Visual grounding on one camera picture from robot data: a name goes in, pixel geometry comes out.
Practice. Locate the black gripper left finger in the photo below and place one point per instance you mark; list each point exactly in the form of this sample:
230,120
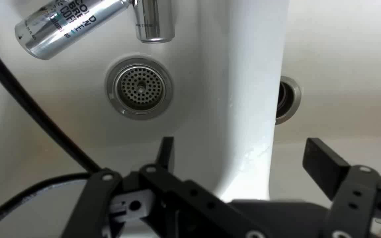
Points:
185,199

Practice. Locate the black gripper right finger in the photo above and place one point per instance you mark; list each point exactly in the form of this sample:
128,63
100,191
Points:
353,199

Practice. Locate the open metal sink drain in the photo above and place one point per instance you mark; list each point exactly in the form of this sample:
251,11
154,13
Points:
287,101

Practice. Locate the white double basin sink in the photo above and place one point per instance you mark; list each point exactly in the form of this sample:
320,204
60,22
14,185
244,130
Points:
243,88

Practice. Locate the perforated metal drain strainer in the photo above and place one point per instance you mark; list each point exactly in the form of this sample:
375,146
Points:
139,88

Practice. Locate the silver can with dark print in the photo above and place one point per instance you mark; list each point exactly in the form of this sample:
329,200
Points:
62,27

